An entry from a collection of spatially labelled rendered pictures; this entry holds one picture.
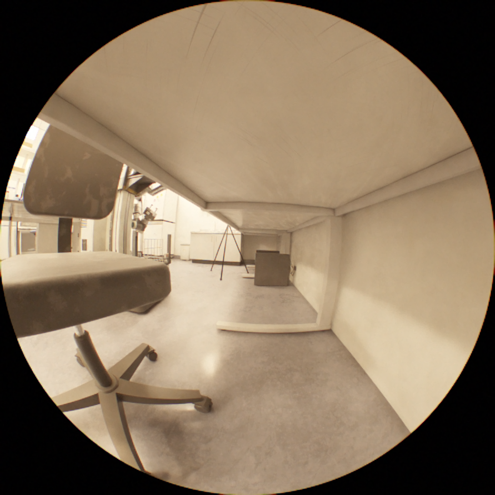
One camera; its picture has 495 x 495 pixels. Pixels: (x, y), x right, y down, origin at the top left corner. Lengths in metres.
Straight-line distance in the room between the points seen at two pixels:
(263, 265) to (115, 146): 1.75
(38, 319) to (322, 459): 0.61
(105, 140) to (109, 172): 0.32
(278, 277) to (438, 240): 1.68
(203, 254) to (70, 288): 3.33
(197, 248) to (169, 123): 3.31
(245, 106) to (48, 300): 0.36
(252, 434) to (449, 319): 0.60
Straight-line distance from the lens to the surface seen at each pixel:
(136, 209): 1.63
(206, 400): 0.53
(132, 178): 1.41
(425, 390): 0.63
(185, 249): 4.01
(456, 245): 0.52
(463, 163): 0.46
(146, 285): 0.25
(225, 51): 0.22
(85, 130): 0.34
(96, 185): 0.64
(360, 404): 0.68
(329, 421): 0.61
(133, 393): 0.52
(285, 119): 0.29
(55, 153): 0.67
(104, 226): 1.49
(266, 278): 1.85
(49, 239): 3.16
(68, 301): 0.22
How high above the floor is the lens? 0.52
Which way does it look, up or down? 2 degrees down
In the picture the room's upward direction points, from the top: 2 degrees clockwise
